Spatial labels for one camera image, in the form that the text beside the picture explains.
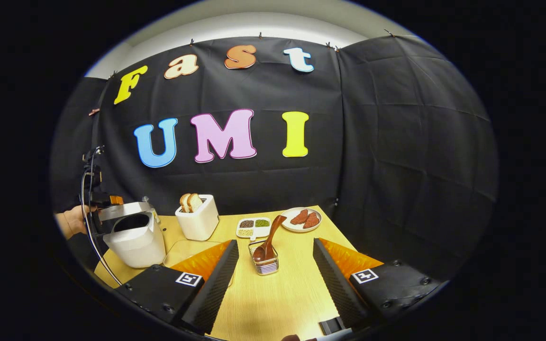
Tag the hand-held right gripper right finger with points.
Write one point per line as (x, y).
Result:
(339, 284)

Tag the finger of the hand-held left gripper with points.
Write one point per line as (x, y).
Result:
(116, 200)

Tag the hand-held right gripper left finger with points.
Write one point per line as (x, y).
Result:
(216, 289)

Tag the white rice cooker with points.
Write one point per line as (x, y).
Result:
(135, 246)

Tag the brown wooden spoon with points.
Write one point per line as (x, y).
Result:
(266, 248)

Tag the white toaster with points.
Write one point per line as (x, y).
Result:
(199, 225)

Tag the bread slice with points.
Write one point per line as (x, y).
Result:
(195, 201)
(184, 202)

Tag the white divided grain dish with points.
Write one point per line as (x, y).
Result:
(253, 228)

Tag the pink clip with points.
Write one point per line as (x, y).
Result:
(94, 112)

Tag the white round plate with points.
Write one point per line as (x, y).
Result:
(287, 225)

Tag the black backdrop cloth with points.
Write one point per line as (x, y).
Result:
(396, 142)

